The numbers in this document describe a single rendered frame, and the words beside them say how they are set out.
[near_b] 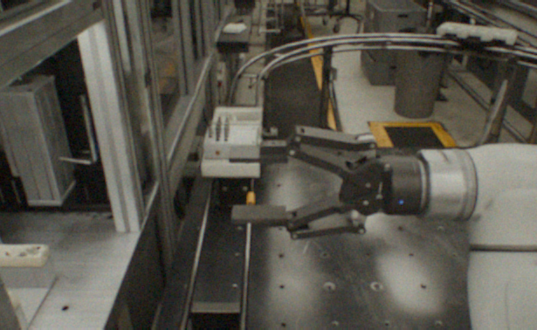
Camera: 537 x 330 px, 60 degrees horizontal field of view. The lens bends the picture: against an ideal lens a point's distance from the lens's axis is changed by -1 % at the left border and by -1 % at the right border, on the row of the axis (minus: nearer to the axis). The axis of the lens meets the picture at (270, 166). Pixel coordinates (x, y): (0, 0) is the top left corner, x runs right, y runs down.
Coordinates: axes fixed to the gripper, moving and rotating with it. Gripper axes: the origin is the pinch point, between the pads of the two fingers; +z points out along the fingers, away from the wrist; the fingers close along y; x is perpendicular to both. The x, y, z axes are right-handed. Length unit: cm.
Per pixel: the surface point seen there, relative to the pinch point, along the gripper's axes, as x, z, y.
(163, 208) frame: -36, 22, -29
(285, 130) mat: -253, -13, -112
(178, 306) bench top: -22, 17, -45
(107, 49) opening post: -18.6, 21.7, 12.0
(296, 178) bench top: -76, -10, -45
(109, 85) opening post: -18.6, 22.4, 6.4
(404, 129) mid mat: -255, -99, -111
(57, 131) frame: -30.1, 38.1, -6.7
